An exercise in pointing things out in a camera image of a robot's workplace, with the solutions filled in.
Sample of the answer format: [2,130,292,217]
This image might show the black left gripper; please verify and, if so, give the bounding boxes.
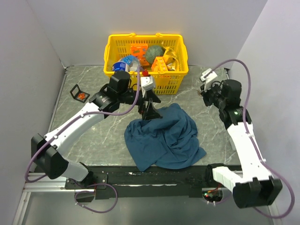
[118,87,163,120]

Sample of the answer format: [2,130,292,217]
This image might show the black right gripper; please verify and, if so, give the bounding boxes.
[199,81,226,109]

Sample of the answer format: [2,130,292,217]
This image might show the blue t-shirt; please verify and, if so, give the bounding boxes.
[124,103,206,172]

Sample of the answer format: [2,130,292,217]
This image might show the orange leaf brooch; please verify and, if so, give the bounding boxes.
[78,92,85,100]

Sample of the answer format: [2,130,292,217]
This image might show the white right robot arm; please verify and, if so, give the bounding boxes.
[201,80,283,209]

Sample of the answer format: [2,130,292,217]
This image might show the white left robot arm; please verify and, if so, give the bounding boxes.
[30,71,161,188]

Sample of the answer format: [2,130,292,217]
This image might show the orange cracker box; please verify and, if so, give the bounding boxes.
[151,56,168,72]

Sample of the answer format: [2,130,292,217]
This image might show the yellow snack bag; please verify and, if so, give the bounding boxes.
[162,46,180,71]

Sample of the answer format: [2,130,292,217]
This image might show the green avocado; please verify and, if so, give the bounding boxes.
[145,45,164,64]

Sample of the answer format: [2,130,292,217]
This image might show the orange snack box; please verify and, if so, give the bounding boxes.
[130,44,150,66]

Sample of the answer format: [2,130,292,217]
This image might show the black left stand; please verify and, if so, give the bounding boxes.
[70,84,90,103]

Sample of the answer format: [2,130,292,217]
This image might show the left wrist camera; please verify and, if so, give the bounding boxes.
[140,70,156,97]

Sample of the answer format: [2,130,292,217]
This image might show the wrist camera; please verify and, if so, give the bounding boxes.
[200,68,218,92]
[140,70,156,97]

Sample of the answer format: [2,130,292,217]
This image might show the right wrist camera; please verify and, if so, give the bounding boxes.
[200,68,218,92]

